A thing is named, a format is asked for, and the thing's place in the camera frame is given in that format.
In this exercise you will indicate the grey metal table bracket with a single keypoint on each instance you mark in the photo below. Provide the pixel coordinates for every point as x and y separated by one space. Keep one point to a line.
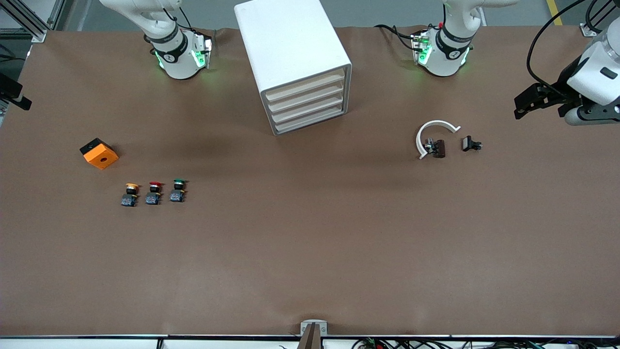
322 329

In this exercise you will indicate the small black component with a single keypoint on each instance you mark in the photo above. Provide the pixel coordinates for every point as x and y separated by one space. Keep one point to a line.
470 143

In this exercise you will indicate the green push button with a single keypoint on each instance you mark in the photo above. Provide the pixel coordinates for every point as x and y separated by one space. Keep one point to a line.
178 192

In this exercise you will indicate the orange cube with hole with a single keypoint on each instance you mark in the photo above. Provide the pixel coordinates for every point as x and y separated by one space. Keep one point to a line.
100 156

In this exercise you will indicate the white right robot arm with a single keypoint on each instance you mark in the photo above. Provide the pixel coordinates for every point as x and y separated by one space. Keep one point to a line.
179 63

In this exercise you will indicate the dark brown small component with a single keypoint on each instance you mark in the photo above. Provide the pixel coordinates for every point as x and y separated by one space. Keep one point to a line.
440 148

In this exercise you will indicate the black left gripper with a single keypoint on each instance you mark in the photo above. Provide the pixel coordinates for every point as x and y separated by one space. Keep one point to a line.
563 83

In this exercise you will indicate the white curved plastic bracket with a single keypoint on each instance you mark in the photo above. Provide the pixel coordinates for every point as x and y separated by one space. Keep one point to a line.
438 122

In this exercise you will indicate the aluminium frame profile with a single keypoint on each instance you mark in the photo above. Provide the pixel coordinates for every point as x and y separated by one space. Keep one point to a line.
34 30

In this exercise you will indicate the aluminium frame corner post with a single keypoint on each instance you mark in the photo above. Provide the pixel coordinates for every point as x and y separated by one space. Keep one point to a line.
589 30

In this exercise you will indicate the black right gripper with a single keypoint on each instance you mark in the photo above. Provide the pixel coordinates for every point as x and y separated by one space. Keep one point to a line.
8 89

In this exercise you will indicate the brown camera stand post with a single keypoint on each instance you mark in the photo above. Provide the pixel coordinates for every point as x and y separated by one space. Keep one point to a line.
310 341

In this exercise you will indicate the red push button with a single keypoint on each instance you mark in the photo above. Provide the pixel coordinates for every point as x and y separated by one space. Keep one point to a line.
153 194

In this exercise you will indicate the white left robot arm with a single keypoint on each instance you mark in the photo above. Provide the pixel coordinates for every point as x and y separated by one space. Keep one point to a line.
445 63

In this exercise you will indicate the yellow push button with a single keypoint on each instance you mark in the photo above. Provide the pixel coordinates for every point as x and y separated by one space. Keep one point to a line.
129 196

